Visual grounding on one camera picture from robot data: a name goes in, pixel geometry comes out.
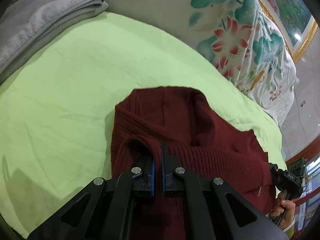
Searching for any light green bed sheet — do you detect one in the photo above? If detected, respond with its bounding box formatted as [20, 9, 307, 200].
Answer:
[1, 12, 286, 238]

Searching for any red wooden bed frame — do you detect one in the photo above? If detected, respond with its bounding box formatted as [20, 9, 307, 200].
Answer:
[286, 135, 320, 207]

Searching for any white floral quilt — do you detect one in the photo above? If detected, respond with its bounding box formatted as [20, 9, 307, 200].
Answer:
[106, 0, 296, 125]

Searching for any gold framed landscape painting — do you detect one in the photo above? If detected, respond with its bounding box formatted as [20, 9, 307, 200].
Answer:
[259, 0, 318, 63]

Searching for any folded grey blanket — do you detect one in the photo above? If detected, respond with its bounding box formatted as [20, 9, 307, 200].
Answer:
[1, 0, 108, 82]

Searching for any dark red knit sweater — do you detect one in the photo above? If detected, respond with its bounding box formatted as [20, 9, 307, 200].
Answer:
[109, 86, 277, 240]

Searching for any person's right hand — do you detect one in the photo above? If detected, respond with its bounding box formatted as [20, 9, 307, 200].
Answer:
[269, 192, 296, 230]

